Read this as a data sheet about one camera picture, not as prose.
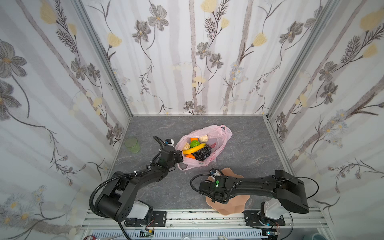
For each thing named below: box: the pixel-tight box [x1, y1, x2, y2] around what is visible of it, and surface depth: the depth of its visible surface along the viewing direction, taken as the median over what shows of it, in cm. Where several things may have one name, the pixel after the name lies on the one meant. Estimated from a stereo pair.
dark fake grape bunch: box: [191, 145, 212, 162], surface depth 96 cm
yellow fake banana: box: [182, 143, 206, 155], surface depth 96 cm
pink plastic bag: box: [175, 124, 233, 171], surface depth 95 cm
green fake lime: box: [190, 140, 201, 148], surface depth 99 cm
